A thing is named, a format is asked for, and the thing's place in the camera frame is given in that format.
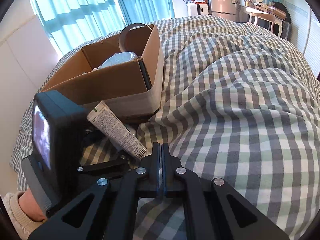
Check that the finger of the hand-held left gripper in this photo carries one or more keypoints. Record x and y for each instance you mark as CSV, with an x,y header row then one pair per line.
x,y
93,135
105,166

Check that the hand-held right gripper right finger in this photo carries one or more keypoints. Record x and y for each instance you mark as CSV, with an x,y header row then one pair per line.
x,y
165,155

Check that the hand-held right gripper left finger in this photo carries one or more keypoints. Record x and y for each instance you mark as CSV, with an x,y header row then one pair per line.
x,y
157,155

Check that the white printed tube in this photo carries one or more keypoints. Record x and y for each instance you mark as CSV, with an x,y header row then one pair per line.
x,y
115,130

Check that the cardboard box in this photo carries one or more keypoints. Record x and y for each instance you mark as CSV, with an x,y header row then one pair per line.
x,y
100,85

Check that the black device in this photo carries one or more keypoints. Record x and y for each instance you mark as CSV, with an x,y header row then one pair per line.
x,y
146,77

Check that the clear cotton swab jar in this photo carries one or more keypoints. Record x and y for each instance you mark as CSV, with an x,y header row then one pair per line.
x,y
117,58

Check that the wide tape roll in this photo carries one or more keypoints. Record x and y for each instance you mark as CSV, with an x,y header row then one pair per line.
x,y
123,40

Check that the person's left forearm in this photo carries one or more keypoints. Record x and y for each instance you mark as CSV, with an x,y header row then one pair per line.
x,y
30,205

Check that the checkered blanket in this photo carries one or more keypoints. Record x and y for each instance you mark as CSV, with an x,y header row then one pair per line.
x,y
237,117

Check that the wide teal window curtain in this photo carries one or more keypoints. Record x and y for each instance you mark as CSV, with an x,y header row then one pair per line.
x,y
75,10

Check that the white rounded appliance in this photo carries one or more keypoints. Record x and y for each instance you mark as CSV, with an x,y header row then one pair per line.
x,y
192,9

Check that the white and black appliance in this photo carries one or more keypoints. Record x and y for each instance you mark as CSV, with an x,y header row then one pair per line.
x,y
202,8

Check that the silver fridge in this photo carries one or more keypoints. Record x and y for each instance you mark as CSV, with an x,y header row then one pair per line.
x,y
222,6

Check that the white dressing table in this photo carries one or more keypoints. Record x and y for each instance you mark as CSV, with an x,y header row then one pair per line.
x,y
262,15

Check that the black suitcase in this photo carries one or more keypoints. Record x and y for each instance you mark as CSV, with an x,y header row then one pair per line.
x,y
285,30

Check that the white slatted wardrobe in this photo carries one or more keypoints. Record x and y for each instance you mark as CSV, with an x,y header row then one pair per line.
x,y
305,37

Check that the black bag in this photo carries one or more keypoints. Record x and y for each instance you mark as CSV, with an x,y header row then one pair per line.
x,y
281,10

